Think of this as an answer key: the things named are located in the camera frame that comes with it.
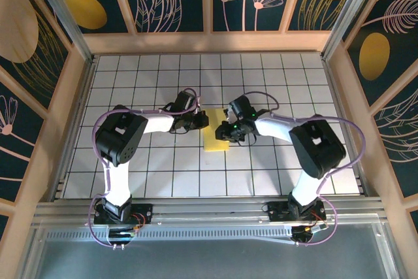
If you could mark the aluminium corner post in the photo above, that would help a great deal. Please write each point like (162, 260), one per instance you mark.
(346, 14)
(65, 21)

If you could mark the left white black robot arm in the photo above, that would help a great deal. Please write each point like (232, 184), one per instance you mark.
(121, 141)

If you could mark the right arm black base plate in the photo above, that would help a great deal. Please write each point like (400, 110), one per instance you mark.
(277, 213)

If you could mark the aluminium side rail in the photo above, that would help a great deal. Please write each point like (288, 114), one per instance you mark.
(78, 106)
(346, 135)

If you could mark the yellow paper sheet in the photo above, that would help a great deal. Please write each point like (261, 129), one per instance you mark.
(214, 143)

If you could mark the aluminium mounting rail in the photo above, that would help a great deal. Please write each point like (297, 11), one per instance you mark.
(209, 208)

